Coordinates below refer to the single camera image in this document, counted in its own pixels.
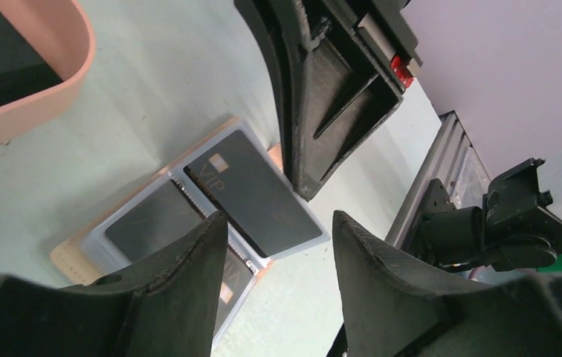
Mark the pink plastic tray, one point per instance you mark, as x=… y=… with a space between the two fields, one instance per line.
x=46 y=50

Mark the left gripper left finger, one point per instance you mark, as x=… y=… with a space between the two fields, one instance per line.
x=163 y=305

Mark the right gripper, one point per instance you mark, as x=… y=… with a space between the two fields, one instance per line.
x=338 y=70

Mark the aluminium frame rail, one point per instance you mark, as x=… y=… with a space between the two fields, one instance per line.
x=452 y=159

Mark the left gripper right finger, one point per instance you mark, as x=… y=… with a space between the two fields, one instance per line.
x=396 y=305

